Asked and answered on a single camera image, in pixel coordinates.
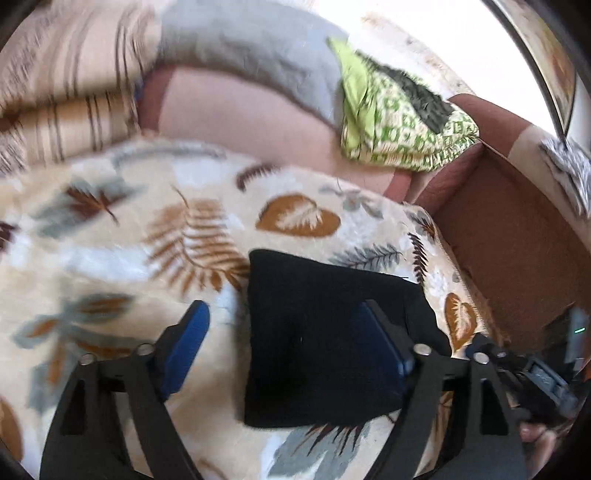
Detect dark grey cloth on quilt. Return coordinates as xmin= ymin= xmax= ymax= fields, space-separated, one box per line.
xmin=361 ymin=53 xmax=454 ymax=134

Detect lower striped beige pillow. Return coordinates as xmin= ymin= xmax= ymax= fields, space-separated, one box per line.
xmin=1 ymin=92 xmax=139 ymax=178

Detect framed wall picture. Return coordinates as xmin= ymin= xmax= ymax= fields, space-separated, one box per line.
xmin=484 ymin=0 xmax=577 ymax=139

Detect person right hand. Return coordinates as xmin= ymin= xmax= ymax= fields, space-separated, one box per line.
xmin=519 ymin=421 xmax=573 ymax=453

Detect grey quilted pillow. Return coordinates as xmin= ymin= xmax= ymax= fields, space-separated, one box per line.
xmin=158 ymin=1 xmax=348 ymax=129

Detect black pants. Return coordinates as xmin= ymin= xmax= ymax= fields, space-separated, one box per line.
xmin=243 ymin=249 xmax=451 ymax=428

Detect striped beige pillow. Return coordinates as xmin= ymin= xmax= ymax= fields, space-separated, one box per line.
xmin=1 ymin=1 xmax=172 ymax=114
xmin=1 ymin=92 xmax=139 ymax=178

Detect green patterned folded quilt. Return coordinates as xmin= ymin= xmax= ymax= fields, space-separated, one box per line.
xmin=329 ymin=38 xmax=480 ymax=172

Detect upper striped beige pillow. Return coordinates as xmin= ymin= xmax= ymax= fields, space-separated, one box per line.
xmin=1 ymin=1 xmax=172 ymax=114

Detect leaf pattern plush blanket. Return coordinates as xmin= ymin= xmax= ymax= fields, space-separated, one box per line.
xmin=1 ymin=141 xmax=489 ymax=479

